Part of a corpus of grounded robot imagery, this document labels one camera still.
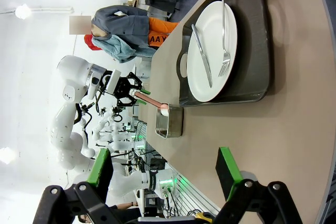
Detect light blue cloth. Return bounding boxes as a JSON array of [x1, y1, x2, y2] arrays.
[[91, 35, 138, 64]]

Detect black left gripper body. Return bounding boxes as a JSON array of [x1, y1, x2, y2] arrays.
[[115, 77, 132, 103]]

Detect round ceiling lamp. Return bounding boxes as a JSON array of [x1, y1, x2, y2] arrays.
[[15, 3, 33, 20], [0, 146, 17, 166]]

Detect silver fork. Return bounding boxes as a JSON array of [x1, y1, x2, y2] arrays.
[[217, 0, 232, 77]]

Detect person in orange shorts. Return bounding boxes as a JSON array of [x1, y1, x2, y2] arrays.
[[69, 5, 180, 64]]

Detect red-handled lint roller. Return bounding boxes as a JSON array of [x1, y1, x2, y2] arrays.
[[133, 91, 170, 117]]

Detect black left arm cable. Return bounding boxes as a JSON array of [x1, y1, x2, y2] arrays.
[[74, 87, 108, 130]]

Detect white round plate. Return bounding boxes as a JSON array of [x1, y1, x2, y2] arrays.
[[186, 0, 238, 103]]

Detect white slotted panel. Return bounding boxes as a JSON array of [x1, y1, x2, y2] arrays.
[[170, 167, 221, 218]]

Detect dark brown serving tray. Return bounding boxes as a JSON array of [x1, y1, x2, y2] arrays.
[[178, 0, 271, 108]]

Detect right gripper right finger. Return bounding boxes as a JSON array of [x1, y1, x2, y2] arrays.
[[214, 146, 303, 224]]

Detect rectangular steel container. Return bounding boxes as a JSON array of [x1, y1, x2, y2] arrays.
[[154, 102, 184, 139]]

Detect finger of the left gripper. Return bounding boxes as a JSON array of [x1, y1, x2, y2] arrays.
[[118, 94, 137, 107], [128, 72, 152, 95]]

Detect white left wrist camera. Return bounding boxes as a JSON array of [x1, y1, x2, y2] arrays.
[[107, 69, 122, 95]]

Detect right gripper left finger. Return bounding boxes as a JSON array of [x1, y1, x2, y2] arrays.
[[33, 147, 124, 224]]

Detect silver table knife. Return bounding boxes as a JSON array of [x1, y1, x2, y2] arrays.
[[191, 24, 213, 89]]

